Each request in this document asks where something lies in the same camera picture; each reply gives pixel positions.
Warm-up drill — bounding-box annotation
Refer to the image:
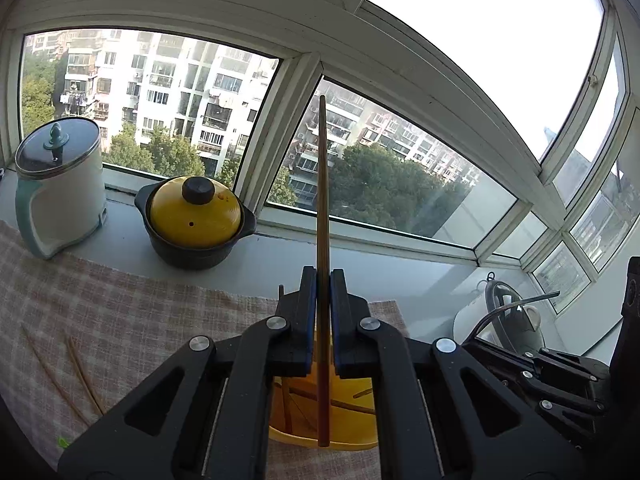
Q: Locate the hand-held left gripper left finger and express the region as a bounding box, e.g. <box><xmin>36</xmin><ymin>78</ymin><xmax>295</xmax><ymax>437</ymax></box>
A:
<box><xmin>57</xmin><ymin>266</ymin><xmax>318</xmax><ymax>480</ymax></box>

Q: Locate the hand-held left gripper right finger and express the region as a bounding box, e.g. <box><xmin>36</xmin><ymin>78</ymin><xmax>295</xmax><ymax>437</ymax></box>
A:
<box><xmin>330</xmin><ymin>269</ymin><xmax>586</xmax><ymax>480</ymax></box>

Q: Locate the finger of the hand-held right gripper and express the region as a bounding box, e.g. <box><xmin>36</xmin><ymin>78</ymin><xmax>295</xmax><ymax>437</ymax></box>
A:
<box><xmin>519</xmin><ymin>376</ymin><xmax>607</xmax><ymax>442</ymax></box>
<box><xmin>465</xmin><ymin>339</ymin><xmax>612</xmax><ymax>397</ymax></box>

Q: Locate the yellow plastic container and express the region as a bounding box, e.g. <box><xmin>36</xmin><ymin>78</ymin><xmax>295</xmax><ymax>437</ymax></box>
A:
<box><xmin>267</xmin><ymin>327</ymin><xmax>379</xmax><ymax>451</ymax></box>

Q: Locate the white kettle with open lid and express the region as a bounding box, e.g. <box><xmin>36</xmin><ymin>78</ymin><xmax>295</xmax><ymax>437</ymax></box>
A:
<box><xmin>452</xmin><ymin>272</ymin><xmax>547</xmax><ymax>357</ymax></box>

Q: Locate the black clay pot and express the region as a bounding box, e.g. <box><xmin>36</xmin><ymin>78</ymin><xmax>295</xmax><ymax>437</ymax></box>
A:
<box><xmin>134</xmin><ymin>182</ymin><xmax>257</xmax><ymax>271</ymax></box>

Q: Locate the yellow pot lid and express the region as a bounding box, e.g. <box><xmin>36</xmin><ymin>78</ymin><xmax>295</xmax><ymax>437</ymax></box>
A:
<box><xmin>149</xmin><ymin>175</ymin><xmax>244</xmax><ymax>250</ymax></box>

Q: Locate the pink checked table mat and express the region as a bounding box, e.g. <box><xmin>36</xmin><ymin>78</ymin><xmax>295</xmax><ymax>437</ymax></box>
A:
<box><xmin>0</xmin><ymin>220</ymin><xmax>411</xmax><ymax>480</ymax></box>

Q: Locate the white teal electric kettle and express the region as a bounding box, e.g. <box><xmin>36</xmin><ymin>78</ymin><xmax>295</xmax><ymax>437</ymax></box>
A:
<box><xmin>14</xmin><ymin>117</ymin><xmax>109</xmax><ymax>260</ymax></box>

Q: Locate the white window frame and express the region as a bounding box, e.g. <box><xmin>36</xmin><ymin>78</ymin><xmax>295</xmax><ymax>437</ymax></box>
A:
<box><xmin>0</xmin><ymin>0</ymin><xmax>640</xmax><ymax>317</ymax></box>

